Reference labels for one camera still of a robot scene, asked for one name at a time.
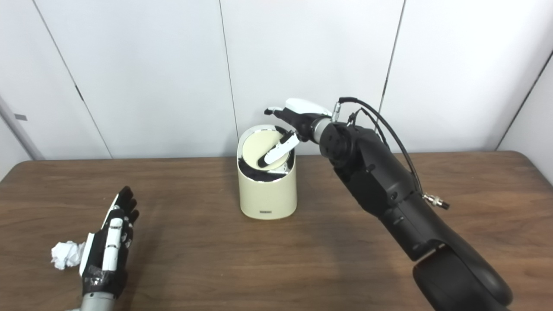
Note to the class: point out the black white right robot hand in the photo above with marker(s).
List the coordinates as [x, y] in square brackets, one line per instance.
[302, 114]

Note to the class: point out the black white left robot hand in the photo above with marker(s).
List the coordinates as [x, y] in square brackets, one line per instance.
[108, 261]

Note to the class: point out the white paper ball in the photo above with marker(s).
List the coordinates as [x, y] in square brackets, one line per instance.
[67, 255]

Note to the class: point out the cream-colored lidded bin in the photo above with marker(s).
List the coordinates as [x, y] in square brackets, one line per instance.
[268, 196]

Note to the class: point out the black bin liner bag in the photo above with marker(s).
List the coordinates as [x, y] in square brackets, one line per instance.
[259, 175]

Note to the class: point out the gray wall post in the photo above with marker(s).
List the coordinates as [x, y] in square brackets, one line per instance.
[19, 129]

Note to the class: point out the small gray wall tag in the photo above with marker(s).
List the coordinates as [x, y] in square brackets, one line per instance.
[20, 117]

